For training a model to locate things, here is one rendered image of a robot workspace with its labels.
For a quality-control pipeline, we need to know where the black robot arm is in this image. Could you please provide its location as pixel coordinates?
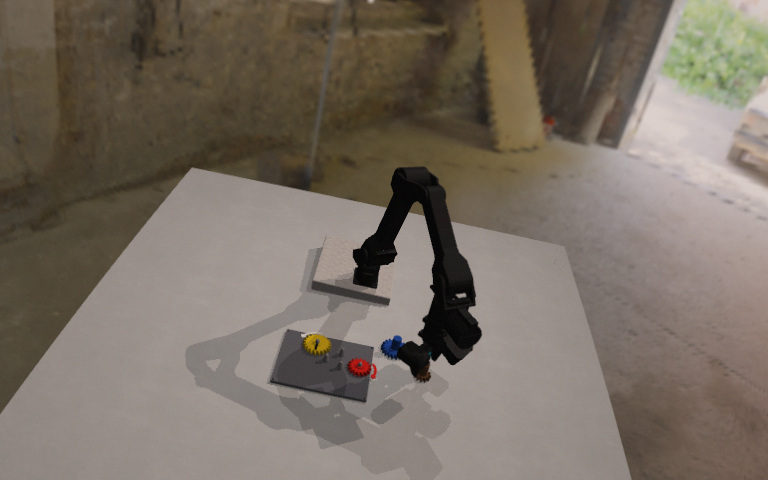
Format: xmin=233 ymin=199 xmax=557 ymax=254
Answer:
xmin=353 ymin=166 xmax=482 ymax=365

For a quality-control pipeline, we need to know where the red gear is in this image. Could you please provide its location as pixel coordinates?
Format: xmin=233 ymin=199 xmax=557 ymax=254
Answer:
xmin=347 ymin=358 xmax=371 ymax=377

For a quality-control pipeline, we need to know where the yellow gear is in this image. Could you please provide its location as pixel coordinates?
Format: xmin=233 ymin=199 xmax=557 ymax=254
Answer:
xmin=302 ymin=333 xmax=332 ymax=356

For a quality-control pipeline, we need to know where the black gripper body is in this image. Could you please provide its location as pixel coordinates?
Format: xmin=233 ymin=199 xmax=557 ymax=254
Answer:
xmin=397 ymin=314 xmax=447 ymax=371

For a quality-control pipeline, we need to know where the blue gear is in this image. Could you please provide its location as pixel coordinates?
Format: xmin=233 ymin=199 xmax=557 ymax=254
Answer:
xmin=381 ymin=335 xmax=405 ymax=361

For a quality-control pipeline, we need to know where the brown gear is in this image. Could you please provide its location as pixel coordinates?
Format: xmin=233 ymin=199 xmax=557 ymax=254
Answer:
xmin=414 ymin=364 xmax=431 ymax=383

